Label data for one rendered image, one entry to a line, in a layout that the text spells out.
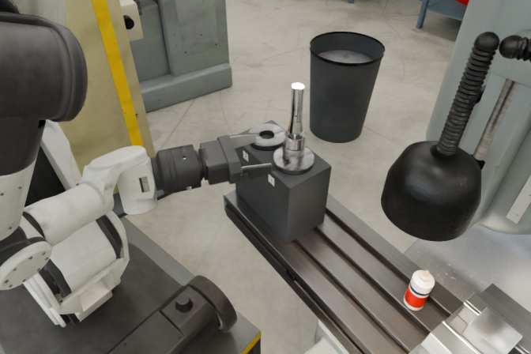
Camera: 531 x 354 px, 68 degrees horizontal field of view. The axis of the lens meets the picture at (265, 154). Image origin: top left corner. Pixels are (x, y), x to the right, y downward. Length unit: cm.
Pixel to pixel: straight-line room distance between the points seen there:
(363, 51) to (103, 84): 168
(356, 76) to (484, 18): 205
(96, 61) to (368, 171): 169
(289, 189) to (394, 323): 33
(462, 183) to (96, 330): 116
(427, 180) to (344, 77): 217
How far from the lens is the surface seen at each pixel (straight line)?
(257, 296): 195
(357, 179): 251
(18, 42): 41
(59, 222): 67
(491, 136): 41
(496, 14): 43
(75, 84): 41
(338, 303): 87
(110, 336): 131
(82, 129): 217
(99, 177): 71
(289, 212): 85
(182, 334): 123
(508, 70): 39
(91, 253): 88
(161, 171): 75
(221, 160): 76
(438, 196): 31
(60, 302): 98
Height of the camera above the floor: 168
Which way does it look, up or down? 40 degrees down
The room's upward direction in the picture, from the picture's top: straight up
